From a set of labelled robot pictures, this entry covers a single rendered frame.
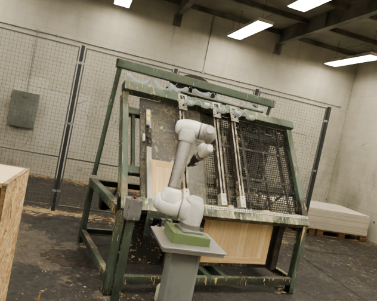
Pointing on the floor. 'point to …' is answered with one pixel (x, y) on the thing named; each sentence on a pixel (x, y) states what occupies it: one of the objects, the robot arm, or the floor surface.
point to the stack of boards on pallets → (336, 222)
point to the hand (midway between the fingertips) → (189, 164)
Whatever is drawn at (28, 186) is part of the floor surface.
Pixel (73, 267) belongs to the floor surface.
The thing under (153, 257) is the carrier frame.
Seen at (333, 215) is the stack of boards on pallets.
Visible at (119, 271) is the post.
